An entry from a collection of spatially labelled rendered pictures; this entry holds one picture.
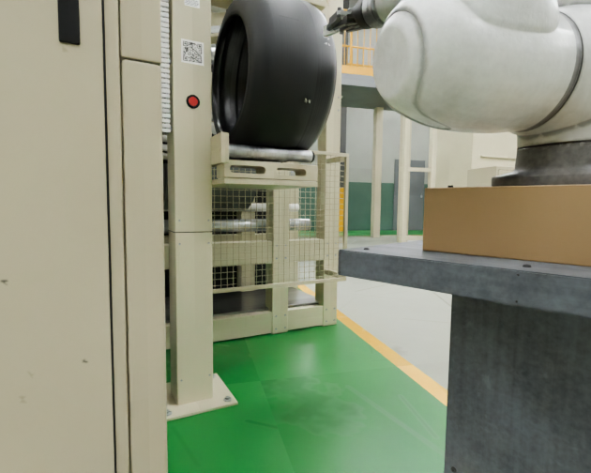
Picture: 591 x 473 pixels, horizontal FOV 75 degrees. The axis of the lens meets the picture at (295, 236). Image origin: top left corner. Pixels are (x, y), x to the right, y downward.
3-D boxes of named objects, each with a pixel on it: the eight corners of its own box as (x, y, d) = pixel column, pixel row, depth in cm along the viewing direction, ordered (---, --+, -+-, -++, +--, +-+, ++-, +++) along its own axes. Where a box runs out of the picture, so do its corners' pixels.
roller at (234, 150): (220, 144, 133) (220, 157, 133) (224, 142, 129) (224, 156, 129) (309, 151, 149) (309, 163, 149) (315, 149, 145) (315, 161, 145)
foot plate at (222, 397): (159, 423, 127) (159, 417, 126) (148, 389, 150) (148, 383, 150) (237, 404, 139) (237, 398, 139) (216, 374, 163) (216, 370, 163)
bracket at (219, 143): (220, 162, 125) (220, 131, 124) (192, 171, 160) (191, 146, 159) (231, 162, 126) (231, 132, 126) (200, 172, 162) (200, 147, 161)
